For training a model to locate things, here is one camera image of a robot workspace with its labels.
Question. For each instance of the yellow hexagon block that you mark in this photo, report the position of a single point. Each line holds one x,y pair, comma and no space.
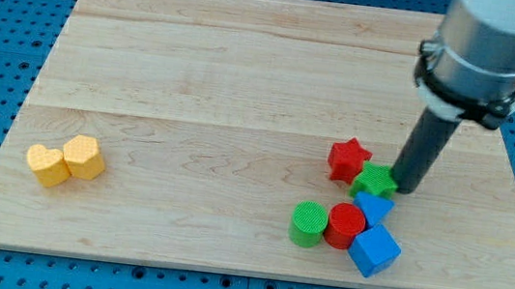
83,156

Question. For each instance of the blue triangle block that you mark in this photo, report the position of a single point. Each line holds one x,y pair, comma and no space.
374,208

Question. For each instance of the red star block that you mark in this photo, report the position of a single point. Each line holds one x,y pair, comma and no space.
346,160

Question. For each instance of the green cylinder block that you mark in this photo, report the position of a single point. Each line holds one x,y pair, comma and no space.
308,222

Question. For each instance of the green star block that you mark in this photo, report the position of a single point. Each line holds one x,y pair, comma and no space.
374,179

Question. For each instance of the red cylinder block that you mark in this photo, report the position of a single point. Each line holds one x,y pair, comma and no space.
346,221

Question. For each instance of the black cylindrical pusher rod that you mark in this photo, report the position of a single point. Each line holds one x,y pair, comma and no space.
426,141

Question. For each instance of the yellow heart block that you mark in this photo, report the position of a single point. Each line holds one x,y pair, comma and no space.
48,165

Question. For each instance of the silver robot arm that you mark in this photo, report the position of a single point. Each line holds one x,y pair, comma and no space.
466,71

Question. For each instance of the blue cube block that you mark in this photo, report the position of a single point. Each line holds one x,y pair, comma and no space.
374,250

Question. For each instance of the light wooden board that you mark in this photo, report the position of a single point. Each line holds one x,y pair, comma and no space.
215,118

